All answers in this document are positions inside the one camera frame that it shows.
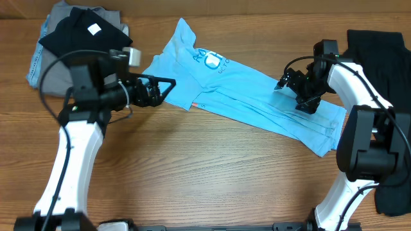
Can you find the folded light blue jeans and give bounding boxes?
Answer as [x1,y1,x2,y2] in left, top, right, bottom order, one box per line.
[26,15,50,89]

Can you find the folded black shirt with tag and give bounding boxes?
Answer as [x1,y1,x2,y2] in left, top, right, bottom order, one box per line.
[39,6,132,68]

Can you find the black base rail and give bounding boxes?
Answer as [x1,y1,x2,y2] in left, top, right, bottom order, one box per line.
[99,218,362,231]

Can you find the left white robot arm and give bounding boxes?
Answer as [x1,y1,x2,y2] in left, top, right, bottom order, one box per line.
[14,47,176,230]

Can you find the light blue printed t-shirt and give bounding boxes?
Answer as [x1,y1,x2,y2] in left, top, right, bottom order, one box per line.
[144,19,346,157]

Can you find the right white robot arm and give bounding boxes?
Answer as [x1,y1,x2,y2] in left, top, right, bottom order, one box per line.
[273,40,410,231]

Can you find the folded grey garment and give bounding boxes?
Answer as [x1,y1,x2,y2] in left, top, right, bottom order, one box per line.
[37,1,128,96]

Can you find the black garment on right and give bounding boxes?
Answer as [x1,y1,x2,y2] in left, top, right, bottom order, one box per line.
[344,30,410,216]

